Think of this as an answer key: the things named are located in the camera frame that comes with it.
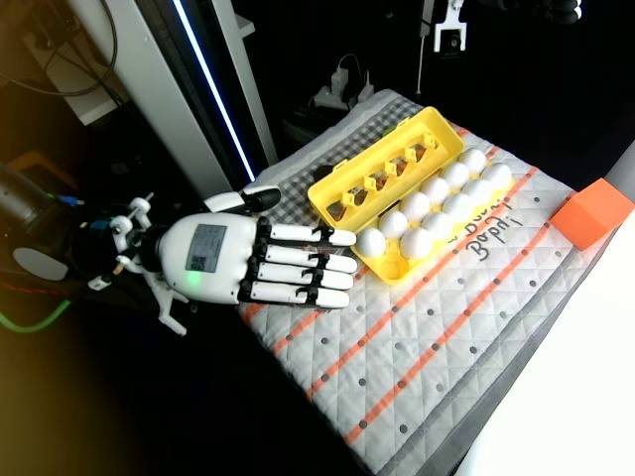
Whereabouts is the black cable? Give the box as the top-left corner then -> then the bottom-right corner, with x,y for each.
0,0 -> 120,98

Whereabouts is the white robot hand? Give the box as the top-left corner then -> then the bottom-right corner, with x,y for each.
158,184 -> 360,310

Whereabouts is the green cable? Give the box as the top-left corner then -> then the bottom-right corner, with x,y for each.
0,298 -> 72,334

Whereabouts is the orange block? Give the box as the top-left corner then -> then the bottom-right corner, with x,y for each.
550,178 -> 635,252

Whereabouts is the white plug adapter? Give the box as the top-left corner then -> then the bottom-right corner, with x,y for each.
329,53 -> 364,89

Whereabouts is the white hanging cable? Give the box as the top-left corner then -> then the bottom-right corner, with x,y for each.
417,0 -> 430,95

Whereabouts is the grey quilt with orange stripes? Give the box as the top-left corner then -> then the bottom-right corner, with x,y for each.
237,88 -> 622,476

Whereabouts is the white column with blue light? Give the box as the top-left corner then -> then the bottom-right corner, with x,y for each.
68,0 -> 279,195

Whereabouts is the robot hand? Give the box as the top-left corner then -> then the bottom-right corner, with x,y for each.
540,0 -> 584,26

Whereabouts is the white power strip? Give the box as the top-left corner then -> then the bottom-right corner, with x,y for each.
313,81 -> 376,111

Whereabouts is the yellow egg carton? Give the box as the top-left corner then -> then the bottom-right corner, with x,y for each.
306,106 -> 517,287

